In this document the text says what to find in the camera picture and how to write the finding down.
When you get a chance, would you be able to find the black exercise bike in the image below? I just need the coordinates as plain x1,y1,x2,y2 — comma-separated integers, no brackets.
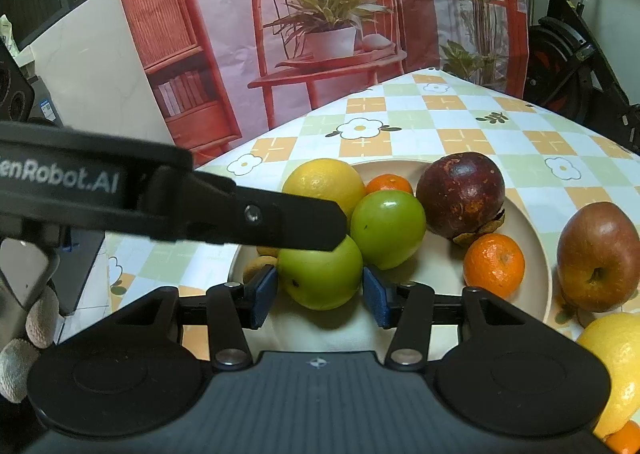
522,0,640,157

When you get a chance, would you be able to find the dark purple mangosteen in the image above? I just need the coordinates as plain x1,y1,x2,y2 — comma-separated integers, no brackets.
416,152,507,249

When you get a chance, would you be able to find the person's left hand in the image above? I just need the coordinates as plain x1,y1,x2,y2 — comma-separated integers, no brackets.
0,286,61,405

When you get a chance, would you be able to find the green jujube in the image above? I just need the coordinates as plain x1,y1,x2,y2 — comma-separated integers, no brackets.
277,234,364,311
350,190,427,271

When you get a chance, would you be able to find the large yellow citrus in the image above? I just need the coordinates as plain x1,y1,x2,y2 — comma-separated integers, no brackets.
575,312,640,440

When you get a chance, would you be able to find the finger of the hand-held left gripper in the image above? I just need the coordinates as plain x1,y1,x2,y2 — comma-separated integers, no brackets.
145,166,348,252

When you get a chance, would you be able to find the beige round plate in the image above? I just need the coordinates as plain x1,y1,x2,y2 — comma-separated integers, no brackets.
227,159,553,354

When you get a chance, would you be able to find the red apple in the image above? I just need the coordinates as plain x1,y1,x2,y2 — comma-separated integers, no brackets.
556,201,640,313

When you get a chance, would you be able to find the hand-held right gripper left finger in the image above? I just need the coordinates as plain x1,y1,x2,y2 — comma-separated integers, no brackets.
115,265,279,369

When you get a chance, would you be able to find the printed wall cloth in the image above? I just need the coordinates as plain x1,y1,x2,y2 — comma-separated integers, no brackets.
107,0,531,169

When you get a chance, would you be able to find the large orange mandarin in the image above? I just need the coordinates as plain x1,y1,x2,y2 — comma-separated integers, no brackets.
605,421,640,454

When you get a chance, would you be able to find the checkered floral tablecloth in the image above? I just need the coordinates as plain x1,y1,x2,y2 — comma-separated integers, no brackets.
102,66,640,365

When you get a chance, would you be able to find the yellow lemon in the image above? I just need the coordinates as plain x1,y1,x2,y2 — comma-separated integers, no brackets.
281,159,367,221

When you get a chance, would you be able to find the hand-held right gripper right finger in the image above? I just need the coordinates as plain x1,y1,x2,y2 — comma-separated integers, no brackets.
362,266,531,371

